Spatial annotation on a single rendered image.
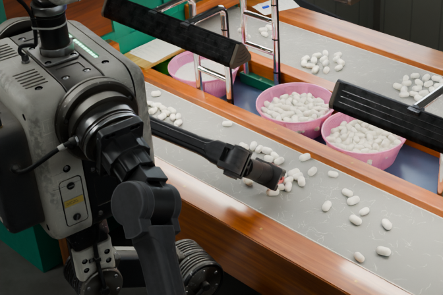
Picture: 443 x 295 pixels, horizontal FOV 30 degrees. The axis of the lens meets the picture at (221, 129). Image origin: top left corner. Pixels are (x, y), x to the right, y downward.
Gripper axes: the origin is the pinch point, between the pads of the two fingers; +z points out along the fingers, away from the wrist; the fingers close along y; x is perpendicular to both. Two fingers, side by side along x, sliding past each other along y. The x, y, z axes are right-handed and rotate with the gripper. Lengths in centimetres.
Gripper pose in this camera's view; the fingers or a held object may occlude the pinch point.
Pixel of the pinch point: (281, 179)
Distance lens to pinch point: 242.0
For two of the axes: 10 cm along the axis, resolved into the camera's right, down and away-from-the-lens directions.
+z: 5.8, 2.3, 7.9
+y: -7.1, -3.3, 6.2
